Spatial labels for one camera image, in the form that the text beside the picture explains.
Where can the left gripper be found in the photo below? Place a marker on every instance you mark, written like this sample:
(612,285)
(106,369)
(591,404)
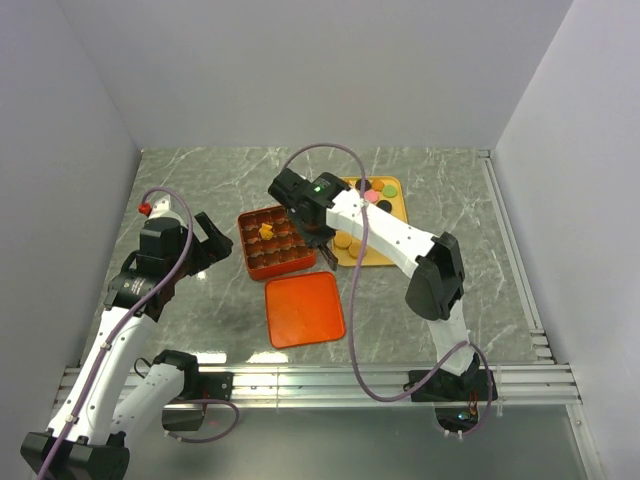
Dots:
(211,250)

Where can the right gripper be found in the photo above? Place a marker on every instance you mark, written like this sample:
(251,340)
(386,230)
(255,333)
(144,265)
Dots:
(325,236)

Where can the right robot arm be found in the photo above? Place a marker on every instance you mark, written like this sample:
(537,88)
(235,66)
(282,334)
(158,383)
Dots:
(327,205)

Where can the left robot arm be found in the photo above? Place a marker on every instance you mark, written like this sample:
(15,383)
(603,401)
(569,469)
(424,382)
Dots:
(93,432)

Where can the round beige biscuit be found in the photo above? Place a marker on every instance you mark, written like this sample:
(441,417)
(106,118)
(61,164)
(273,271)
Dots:
(354,248)
(342,240)

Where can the orange tin lid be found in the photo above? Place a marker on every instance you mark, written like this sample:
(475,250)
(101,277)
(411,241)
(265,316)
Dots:
(303,310)

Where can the orange cookie tin box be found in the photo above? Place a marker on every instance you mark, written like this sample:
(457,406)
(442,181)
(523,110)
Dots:
(285,253)

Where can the pink macaron cookie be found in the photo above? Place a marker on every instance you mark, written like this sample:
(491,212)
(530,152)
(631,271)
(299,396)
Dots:
(372,196)

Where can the black sandwich cookie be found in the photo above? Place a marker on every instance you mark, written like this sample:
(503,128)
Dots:
(366,185)
(385,205)

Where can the yellow cookie tray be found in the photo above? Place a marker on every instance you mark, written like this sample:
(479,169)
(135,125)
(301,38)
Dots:
(373,257)

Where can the green macaron cookie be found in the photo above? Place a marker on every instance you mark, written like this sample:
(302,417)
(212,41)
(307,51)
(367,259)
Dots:
(389,191)

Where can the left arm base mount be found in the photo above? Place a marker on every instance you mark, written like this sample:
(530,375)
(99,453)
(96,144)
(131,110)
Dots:
(196,388)

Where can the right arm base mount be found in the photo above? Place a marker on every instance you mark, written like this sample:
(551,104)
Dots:
(446,387)

